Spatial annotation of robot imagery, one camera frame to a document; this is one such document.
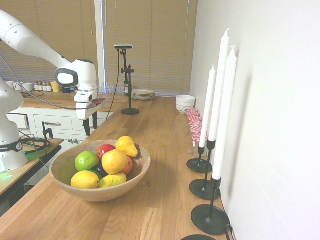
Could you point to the short white taper candle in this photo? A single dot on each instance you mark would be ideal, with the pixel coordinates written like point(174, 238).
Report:
point(207, 107)

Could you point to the white mug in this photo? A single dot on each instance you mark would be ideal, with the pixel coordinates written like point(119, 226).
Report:
point(9, 84)
point(18, 85)
point(27, 87)

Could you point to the yellow apple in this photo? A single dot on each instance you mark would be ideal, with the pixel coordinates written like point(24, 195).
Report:
point(114, 161)

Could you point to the dark bottle red label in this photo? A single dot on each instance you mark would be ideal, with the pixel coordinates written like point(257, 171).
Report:
point(126, 89)

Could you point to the glass jar red checked lid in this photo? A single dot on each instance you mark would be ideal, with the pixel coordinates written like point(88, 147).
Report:
point(192, 111)
point(196, 140)
point(194, 118)
point(195, 124)
point(196, 130)

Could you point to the clear drinking glasses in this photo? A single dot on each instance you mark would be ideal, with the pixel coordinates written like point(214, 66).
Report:
point(110, 88)

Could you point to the medium white taper candle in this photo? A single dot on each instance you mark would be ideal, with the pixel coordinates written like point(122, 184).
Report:
point(225, 115)

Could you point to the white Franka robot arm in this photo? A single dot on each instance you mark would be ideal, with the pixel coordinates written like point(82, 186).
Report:
point(30, 42)

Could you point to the yellow lemon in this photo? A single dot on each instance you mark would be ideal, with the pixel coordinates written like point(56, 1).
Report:
point(84, 180)

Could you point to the short black candle holder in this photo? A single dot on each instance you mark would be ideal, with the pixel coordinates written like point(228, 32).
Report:
point(198, 165)

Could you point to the yellow cup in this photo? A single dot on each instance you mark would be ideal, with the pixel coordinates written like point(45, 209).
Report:
point(56, 86)

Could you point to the stack of white plates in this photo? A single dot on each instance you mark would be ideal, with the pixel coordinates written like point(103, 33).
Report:
point(143, 94)

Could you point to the black table clamp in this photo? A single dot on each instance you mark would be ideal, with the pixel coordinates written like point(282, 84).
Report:
point(47, 131)

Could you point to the orange peach fruit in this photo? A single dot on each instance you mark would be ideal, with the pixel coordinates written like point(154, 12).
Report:
point(128, 168)

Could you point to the tallest white taper candle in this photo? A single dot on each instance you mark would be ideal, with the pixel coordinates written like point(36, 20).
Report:
point(220, 87)

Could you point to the white bowl with pattern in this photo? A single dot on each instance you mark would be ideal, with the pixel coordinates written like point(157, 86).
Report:
point(184, 109)

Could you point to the plain white ceramic bowl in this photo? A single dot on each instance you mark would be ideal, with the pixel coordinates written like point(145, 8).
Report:
point(185, 99)

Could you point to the small spice jar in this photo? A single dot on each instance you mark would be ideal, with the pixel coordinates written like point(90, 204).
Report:
point(49, 86)
point(40, 86)
point(44, 86)
point(36, 86)

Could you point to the grey exterior camera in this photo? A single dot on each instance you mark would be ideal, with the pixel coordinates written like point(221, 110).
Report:
point(123, 46)

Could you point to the round wooden fruit bowl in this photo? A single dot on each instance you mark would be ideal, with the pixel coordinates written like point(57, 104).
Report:
point(100, 191)

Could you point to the yellow pear with dark stem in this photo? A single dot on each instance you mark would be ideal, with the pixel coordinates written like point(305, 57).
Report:
point(126, 146)

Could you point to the lemon front right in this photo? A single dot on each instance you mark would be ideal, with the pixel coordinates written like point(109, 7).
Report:
point(113, 180)

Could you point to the black camera stand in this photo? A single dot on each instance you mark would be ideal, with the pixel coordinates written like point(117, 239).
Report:
point(129, 100)

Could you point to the red apple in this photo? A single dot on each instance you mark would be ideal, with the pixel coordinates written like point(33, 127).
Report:
point(105, 149)

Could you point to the black candle holder base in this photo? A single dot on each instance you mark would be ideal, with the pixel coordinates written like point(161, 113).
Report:
point(198, 237)

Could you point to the green apple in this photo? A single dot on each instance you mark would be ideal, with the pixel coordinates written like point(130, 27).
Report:
point(86, 160)

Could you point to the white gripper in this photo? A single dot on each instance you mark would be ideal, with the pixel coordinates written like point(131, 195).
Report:
point(84, 110)

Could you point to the white drawer cabinet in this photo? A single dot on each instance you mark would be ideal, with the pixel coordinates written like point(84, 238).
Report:
point(57, 125)

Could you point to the wide tan window blind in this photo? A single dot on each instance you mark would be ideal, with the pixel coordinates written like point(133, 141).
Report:
point(150, 50)

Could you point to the wooden robot mounting table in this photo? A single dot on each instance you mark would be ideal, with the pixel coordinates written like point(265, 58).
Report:
point(22, 172)

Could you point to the dark green fruit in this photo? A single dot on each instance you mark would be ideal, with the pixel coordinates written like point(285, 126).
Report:
point(99, 170)

